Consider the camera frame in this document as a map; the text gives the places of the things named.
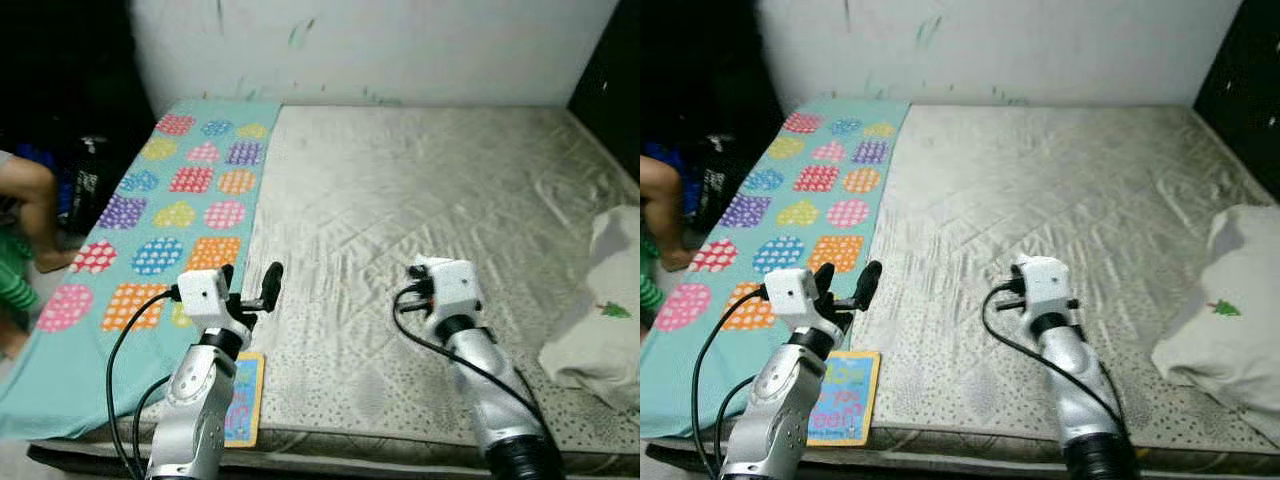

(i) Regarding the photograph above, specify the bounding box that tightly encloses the colourful children's book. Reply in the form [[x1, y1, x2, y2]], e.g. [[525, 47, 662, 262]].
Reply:
[[222, 350, 266, 448], [805, 350, 881, 448]]

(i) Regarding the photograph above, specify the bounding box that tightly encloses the white pillow with green tree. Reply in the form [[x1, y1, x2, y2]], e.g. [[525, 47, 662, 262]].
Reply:
[[1152, 205, 1280, 446], [540, 205, 641, 413]]

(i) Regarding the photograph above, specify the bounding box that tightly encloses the grey quilted mattress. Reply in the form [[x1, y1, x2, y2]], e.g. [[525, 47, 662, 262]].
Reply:
[[25, 100, 641, 476], [645, 100, 1280, 476]]

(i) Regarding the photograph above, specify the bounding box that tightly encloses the black bag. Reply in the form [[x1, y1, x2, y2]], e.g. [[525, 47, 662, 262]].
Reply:
[[690, 135, 741, 231], [60, 135, 116, 236]]

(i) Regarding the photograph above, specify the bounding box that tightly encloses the teal blanket with dotted shapes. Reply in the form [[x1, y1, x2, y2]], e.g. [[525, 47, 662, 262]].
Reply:
[[0, 98, 283, 441], [640, 98, 911, 439]]

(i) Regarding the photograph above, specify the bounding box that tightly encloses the person in grey shorts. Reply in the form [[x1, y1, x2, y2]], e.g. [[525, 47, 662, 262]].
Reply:
[[0, 150, 76, 273], [640, 155, 696, 273]]

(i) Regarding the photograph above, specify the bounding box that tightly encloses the large black furniture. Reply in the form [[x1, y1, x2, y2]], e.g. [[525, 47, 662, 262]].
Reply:
[[640, 0, 786, 151], [0, 0, 161, 151]]

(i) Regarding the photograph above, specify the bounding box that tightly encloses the dark tufted headboard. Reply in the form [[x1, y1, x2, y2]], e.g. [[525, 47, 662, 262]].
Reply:
[[1193, 0, 1280, 171], [568, 0, 641, 181]]

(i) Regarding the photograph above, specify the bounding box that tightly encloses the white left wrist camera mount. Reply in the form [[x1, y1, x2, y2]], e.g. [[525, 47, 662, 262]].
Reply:
[[177, 268, 233, 326], [765, 268, 823, 329]]

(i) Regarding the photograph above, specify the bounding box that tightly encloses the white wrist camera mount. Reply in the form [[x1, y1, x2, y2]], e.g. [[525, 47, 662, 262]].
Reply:
[[765, 268, 823, 329], [177, 268, 233, 326], [412, 257, 486, 321], [1010, 255, 1073, 319]]

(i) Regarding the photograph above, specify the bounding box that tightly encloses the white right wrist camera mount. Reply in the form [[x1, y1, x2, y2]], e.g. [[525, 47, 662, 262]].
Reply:
[[412, 257, 486, 321], [1010, 255, 1073, 319]]

